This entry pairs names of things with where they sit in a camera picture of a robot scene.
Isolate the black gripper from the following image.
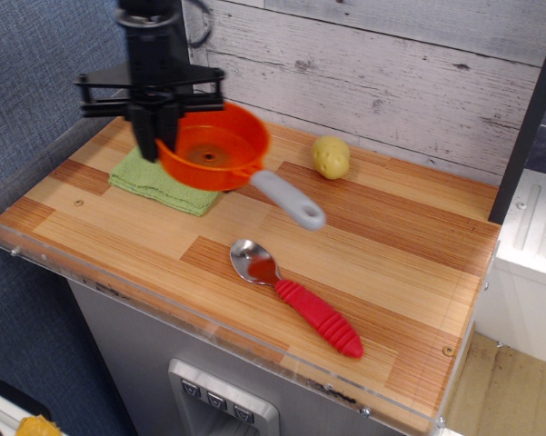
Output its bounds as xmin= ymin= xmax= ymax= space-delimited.
xmin=75 ymin=22 xmax=224 ymax=163

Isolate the orange pan with grey handle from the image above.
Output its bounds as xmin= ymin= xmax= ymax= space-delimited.
xmin=156 ymin=103 xmax=326 ymax=231

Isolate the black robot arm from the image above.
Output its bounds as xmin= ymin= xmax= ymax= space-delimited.
xmin=75 ymin=1 xmax=224 ymax=163

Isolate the green folded cloth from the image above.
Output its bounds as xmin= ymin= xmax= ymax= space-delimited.
xmin=109 ymin=147 xmax=221 ymax=217

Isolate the yellow toy potato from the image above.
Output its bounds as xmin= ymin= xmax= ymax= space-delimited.
xmin=311 ymin=135 xmax=351 ymax=180

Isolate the clear acrylic table guard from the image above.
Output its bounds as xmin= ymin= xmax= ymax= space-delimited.
xmin=0 ymin=63 xmax=501 ymax=436

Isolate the grey cabinet under table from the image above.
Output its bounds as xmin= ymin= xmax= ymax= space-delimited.
xmin=70 ymin=282 xmax=396 ymax=435

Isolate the silver dispenser button panel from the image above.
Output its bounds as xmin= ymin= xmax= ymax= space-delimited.
xmin=168 ymin=358 xmax=281 ymax=435

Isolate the black and yellow object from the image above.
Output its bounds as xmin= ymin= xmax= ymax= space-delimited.
xmin=0 ymin=381 xmax=65 ymax=436

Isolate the white side unit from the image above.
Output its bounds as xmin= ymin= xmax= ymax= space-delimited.
xmin=474 ymin=170 xmax=546 ymax=362

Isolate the dark left upright post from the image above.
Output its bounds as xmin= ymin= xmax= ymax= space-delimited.
xmin=174 ymin=0 xmax=190 ymax=82

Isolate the dark upright post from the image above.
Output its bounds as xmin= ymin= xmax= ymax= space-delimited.
xmin=488 ymin=55 xmax=546 ymax=224
xmin=174 ymin=0 xmax=190 ymax=82

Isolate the spoon with red handle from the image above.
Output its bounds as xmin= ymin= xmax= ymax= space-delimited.
xmin=230 ymin=239 xmax=364 ymax=359

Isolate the dark right upright post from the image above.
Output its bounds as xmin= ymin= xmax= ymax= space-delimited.
xmin=488 ymin=55 xmax=546 ymax=224

